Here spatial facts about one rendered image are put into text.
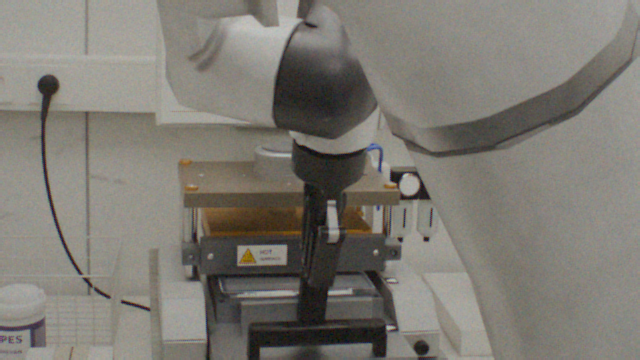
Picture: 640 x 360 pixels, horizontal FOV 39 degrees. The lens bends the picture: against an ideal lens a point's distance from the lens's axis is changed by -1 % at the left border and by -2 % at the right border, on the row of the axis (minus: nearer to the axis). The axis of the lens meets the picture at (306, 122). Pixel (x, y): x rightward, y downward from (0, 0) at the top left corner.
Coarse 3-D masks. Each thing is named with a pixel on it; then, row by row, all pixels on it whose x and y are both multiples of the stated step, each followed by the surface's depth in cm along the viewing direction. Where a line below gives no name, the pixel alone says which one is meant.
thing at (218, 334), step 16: (208, 288) 118; (208, 304) 113; (256, 304) 103; (272, 304) 103; (288, 304) 103; (336, 304) 104; (352, 304) 105; (368, 304) 105; (208, 320) 108; (256, 320) 103; (272, 320) 103; (288, 320) 104; (384, 320) 109; (208, 336) 105; (224, 336) 103; (240, 336) 103; (400, 336) 105; (208, 352) 105; (224, 352) 99; (240, 352) 99; (272, 352) 99; (288, 352) 99; (304, 352) 99; (320, 352) 100; (336, 352) 100; (352, 352) 100; (368, 352) 100; (400, 352) 100
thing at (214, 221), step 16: (208, 208) 123; (224, 208) 124; (240, 208) 124; (256, 208) 124; (272, 208) 121; (288, 208) 121; (352, 208) 126; (208, 224) 116; (224, 224) 116; (240, 224) 116; (256, 224) 116; (272, 224) 117; (288, 224) 117; (352, 224) 118
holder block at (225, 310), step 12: (216, 276) 116; (216, 288) 111; (216, 300) 107; (228, 300) 107; (240, 300) 107; (252, 300) 108; (264, 300) 108; (276, 300) 108; (216, 312) 107; (228, 312) 107; (240, 312) 107; (372, 312) 110
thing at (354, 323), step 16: (304, 320) 98; (320, 320) 98; (336, 320) 98; (352, 320) 98; (368, 320) 99; (256, 336) 96; (272, 336) 96; (288, 336) 96; (304, 336) 97; (320, 336) 97; (336, 336) 97; (352, 336) 98; (368, 336) 98; (384, 336) 98; (256, 352) 96; (384, 352) 99
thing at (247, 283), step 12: (228, 276) 113; (240, 276) 113; (252, 276) 113; (264, 276) 113; (276, 276) 114; (288, 276) 114; (336, 276) 114; (348, 276) 114; (360, 276) 115; (228, 288) 109; (240, 288) 109; (252, 288) 109; (264, 288) 109; (276, 288) 109; (288, 288) 109; (336, 288) 110; (348, 288) 110
